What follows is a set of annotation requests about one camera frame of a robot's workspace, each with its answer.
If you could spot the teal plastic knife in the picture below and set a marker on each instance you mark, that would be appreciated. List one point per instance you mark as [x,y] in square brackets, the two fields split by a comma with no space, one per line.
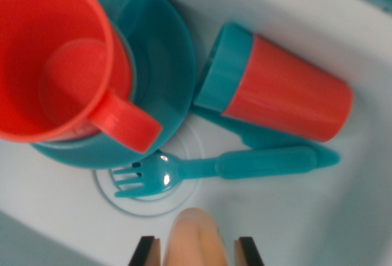
[232,128]

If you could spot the teal plastic fork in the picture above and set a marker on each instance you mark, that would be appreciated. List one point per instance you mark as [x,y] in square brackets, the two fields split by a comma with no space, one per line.
[260,165]

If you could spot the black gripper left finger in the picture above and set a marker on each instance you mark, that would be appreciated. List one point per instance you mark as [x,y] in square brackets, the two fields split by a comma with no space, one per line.
[147,253]

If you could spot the teal plastic plate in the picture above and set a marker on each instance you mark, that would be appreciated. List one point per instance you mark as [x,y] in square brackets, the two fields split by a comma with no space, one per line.
[162,48]

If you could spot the red plastic mug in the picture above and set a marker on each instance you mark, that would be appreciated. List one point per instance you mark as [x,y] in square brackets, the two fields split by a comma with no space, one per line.
[46,63]

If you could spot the beige detergent bottle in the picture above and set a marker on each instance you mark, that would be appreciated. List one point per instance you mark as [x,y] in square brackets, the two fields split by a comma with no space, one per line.
[193,241]

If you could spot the light blue toy sink unit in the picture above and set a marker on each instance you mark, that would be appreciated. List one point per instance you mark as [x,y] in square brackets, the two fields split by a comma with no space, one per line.
[306,2]

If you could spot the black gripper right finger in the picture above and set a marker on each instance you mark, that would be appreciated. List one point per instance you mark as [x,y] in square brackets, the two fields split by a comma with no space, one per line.
[248,253]

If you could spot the red tumbler with teal rim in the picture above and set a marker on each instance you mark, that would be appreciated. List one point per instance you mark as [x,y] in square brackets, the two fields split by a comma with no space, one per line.
[291,88]

